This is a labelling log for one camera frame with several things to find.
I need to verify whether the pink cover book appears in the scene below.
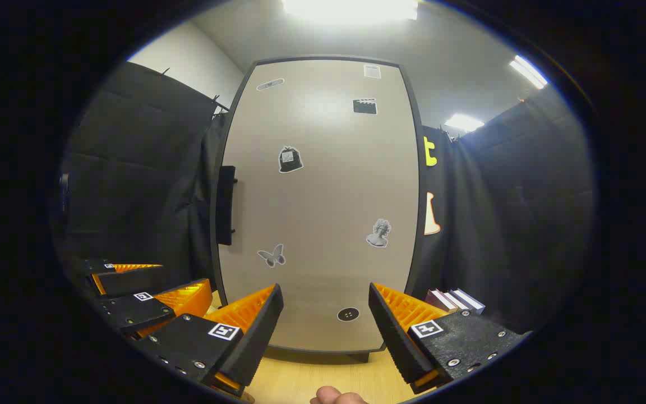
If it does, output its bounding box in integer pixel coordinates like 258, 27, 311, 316
425, 288, 458, 314

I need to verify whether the ceiling light panel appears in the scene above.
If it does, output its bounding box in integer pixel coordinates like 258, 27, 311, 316
444, 113, 486, 133
282, 0, 419, 24
509, 54, 548, 90

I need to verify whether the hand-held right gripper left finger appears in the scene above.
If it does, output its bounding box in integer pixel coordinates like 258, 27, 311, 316
134, 283, 284, 398

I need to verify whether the black backdrop cloth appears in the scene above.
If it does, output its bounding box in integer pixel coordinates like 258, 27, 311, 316
54, 61, 598, 337

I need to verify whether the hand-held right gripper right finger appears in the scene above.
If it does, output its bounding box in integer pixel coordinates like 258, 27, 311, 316
368, 282, 528, 395

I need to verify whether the white spine book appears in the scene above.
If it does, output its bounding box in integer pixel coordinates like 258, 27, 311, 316
442, 290, 472, 313

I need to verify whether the black door handle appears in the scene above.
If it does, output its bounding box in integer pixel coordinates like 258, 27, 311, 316
215, 166, 238, 246

